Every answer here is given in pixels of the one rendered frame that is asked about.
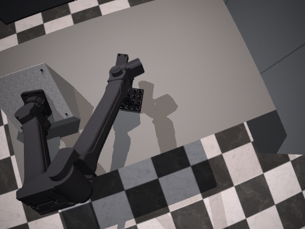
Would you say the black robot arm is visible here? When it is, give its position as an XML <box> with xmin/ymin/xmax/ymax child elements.
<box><xmin>14</xmin><ymin>53</ymin><xmax>144</xmax><ymax>215</ymax></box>

